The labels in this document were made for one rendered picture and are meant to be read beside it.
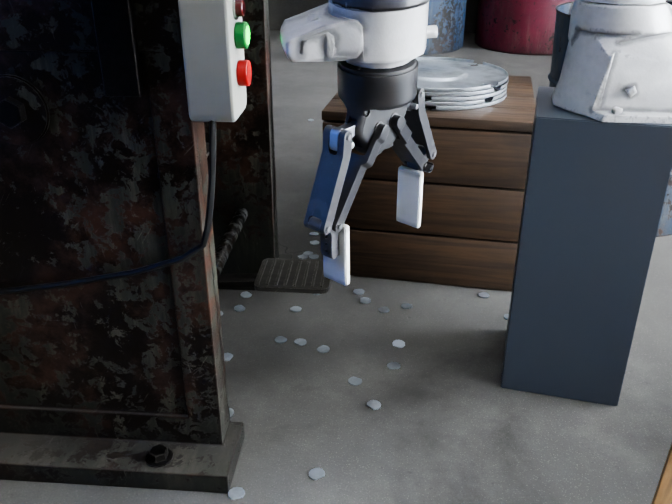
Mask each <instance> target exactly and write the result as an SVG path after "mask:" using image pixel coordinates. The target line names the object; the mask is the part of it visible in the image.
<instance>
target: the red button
mask: <svg viewBox="0 0 672 504"><path fill-rule="evenodd" d="M236 75H237V82H238V85H239V86H250V84H251V79H252V69H251V63H250V61H249V60H239V61H238V62H237V69H236Z"/></svg>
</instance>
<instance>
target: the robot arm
mask: <svg viewBox="0 0 672 504"><path fill-rule="evenodd" d="M429 1H430V0H329V2H328V3H325V4H323V5H320V6H318V7H315V8H313V9H310V10H308V11H305V12H303V13H300V14H298V15H295V16H293V17H290V18H288V19H285V20H284V22H283V24H282V26H281V29H280V35H281V44H282V47H283V49H284V51H285V54H286V56H287V58H288V59H289V60H290V61H291V62H326V61H338V62H337V87H338V96H339V98H340V99H341V100H342V102H343V103H344V104H345V106H346V108H347V115H346V119H345V123H344V125H341V126H339V127H335V126H332V125H326V127H325V128H324V131H323V150H322V154H321V158H320V161H319V165H318V169H317V173H316V177H315V181H314V185H313V188H312V192H311V196H310V200H309V204H308V208H307V212H306V215H305V219H304V226H305V227H307V228H310V229H312V230H315V231H317V232H320V238H321V253H322V255H323V275H324V277H326V278H328V279H331V280H333V281H335V282H337V283H340V284H342V285H344V286H347V285H348V284H349V283H350V241H349V226H348V225H346V224H344V223H345V220H346V218H347V215H348V213H349V210H350V208H351V206H352V203H353V201H354V198H355V196H356V193H357V191H358V189H359V186H360V184H361V181H362V179H363V176H364V174H365V172H366V170H367V168H370V167H372V166H373V164H374V162H375V159H376V157H377V156H378V155H379V154H381V152H382V151H383V150H384V149H388V148H390V147H392V149H393V150H394V152H395V153H396V154H397V156H398V157H399V158H400V160H401V161H402V162H403V164H404V165H406V166H407V167H406V166H403V165H401V166H400V167H398V186H397V213H396V220H397V221H398V222H401V223H404V224H407V225H409V226H412V227H415V228H419V227H420V226H421V213H422V196H423V179H424V173H423V171H425V172H428V173H431V172H432V170H433V167H434V164H433V163H432V162H429V161H428V160H429V159H432V160H433V159H434V158H435V157H436V147H435V143H434V140H433V136H432V132H431V128H430V125H429V121H428V117H427V113H426V110H425V91H424V89H422V88H418V87H417V82H418V61H417V59H416V57H418V56H420V55H422V54H424V51H425V49H426V42H427V38H437V35H438V28H437V26H436V25H430V26H428V10H429ZM665 1H666V0H575V1H574V3H573V6H572V9H571V16H570V24H569V31H568V40H569V42H568V46H567V50H566V54H565V58H564V62H563V66H562V70H561V75H560V78H559V81H558V83H557V85H556V87H555V90H554V92H553V94H552V96H551V97H552V103H553V105H555V106H557V107H560V108H562V109H565V110H567V111H570V112H573V113H577V114H581V115H584V116H587V117H590V118H592V119H595V120H598V121H600V122H616V123H655V124H672V5H670V4H669V3H667V2H665ZM354 147H355V149H356V150H357V151H358V152H360V153H363V154H365V155H364V156H362V155H359V154H355V153H352V152H351V150H352V149H353V148H354ZM334 217H335V218H334Z"/></svg>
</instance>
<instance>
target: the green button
mask: <svg viewBox="0 0 672 504"><path fill-rule="evenodd" d="M247 26H249V25H248V23H247V22H236V23H235V27H234V41H235V46H236V48H237V49H247V48H248V47H249V45H247V42H246V27H247Z"/></svg>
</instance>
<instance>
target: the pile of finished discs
mask: <svg viewBox="0 0 672 504"><path fill-rule="evenodd" d="M416 59H417V61H418V82H417V87H418V88H422V89H424V91H425V107H435V108H432V109H431V110H439V111H451V110H468V109H476V108H482V107H487V106H491V105H494V104H497V103H499V102H501V101H503V100H504V99H505V98H506V96H507V93H506V92H507V84H508V82H509V78H508V72H507V71H506V70H505V69H503V68H501V67H499V66H496V65H493V64H490V63H486V62H483V64H478V65H477V66H470V65H476V64H477V63H473V62H474V60H469V59H461V58H449V57H416Z"/></svg>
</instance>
